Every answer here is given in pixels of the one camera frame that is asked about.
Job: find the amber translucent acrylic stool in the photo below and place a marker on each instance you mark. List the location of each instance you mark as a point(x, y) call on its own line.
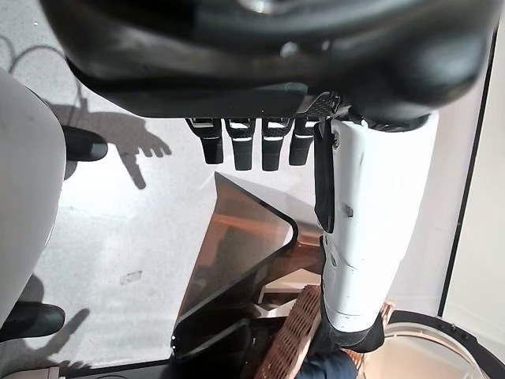
point(236, 245)

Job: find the round glass washing machine door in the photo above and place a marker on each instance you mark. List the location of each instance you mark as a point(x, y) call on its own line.
point(426, 355)

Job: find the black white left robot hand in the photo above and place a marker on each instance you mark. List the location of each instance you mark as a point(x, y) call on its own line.
point(276, 59)

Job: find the blue garment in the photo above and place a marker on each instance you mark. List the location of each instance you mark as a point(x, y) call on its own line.
point(327, 367)

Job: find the black left robot foot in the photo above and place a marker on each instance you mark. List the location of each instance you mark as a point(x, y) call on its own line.
point(84, 144)

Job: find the black right robot foot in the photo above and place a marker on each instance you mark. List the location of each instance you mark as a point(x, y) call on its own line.
point(35, 320)

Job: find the black robot foot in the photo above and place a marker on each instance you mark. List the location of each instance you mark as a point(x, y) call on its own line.
point(35, 320)
point(84, 144)

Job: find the thin black wall edge strip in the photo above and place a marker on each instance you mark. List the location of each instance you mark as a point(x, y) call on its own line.
point(469, 177)

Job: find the rectangular wicker laundry basket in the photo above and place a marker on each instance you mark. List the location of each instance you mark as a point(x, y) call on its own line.
point(292, 339)

